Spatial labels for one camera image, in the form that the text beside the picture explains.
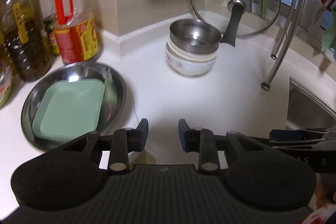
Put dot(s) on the stainless steel plate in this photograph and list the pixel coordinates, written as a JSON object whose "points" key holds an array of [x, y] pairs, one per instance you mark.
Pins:
{"points": [[115, 92]]}

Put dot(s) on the white floral bowl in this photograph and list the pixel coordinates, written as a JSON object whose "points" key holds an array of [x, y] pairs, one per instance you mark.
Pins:
{"points": [[191, 65]]}

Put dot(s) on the large dark oil bottle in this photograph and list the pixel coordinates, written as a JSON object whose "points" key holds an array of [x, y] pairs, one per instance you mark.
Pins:
{"points": [[23, 43]]}

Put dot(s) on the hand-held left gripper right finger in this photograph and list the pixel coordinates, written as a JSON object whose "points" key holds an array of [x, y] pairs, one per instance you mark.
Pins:
{"points": [[183, 134]]}

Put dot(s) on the stainless steel sink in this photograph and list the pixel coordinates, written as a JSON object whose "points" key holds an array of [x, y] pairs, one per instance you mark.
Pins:
{"points": [[307, 106]]}

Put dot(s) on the person's right hand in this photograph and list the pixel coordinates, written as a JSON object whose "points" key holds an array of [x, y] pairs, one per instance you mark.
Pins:
{"points": [[324, 192]]}

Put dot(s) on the small sauce jar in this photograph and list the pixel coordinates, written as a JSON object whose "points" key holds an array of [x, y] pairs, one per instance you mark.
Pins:
{"points": [[51, 35]]}

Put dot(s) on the green rectangular plate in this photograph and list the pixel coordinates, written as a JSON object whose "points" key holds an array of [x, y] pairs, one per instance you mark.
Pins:
{"points": [[68, 108]]}

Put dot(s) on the stainless steel bowl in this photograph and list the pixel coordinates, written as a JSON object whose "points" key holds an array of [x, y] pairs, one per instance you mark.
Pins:
{"points": [[194, 35]]}

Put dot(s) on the green cloth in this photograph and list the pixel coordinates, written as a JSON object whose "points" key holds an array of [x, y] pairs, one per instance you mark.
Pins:
{"points": [[329, 35]]}

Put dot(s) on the plastic-wrapped colourful bowl stack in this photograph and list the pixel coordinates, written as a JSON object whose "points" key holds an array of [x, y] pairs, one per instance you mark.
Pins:
{"points": [[4, 87]]}

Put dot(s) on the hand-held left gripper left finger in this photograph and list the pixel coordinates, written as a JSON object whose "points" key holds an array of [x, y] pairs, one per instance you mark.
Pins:
{"points": [[143, 133]]}

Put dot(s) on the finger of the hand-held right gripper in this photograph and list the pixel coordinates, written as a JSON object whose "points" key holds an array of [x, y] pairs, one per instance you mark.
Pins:
{"points": [[296, 146], [291, 134]]}

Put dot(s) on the metal dish rack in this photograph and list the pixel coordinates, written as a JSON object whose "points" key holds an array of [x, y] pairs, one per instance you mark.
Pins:
{"points": [[296, 8]]}

